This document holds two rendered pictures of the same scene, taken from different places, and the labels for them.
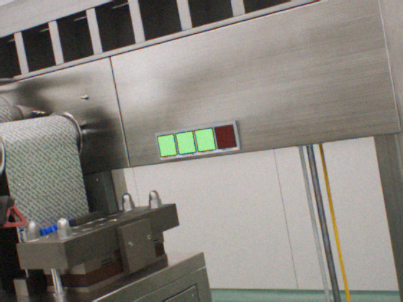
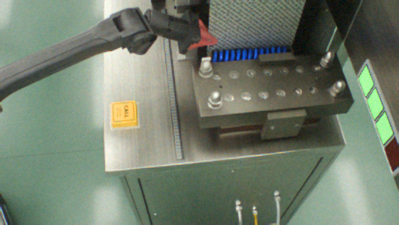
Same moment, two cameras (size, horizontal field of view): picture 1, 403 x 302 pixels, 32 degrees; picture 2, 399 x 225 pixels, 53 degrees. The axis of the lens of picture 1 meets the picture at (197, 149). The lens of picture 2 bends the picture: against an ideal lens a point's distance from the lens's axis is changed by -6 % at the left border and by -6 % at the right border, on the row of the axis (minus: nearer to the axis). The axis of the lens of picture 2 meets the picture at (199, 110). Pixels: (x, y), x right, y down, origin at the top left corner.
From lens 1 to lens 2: 129 cm
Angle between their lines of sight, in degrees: 65
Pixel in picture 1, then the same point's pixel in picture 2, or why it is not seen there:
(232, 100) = not seen: outside the picture
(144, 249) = (286, 129)
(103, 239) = (247, 117)
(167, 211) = (338, 105)
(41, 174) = (250, 12)
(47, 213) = (244, 38)
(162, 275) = (286, 154)
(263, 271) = not seen: outside the picture
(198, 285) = (323, 158)
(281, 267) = not seen: outside the picture
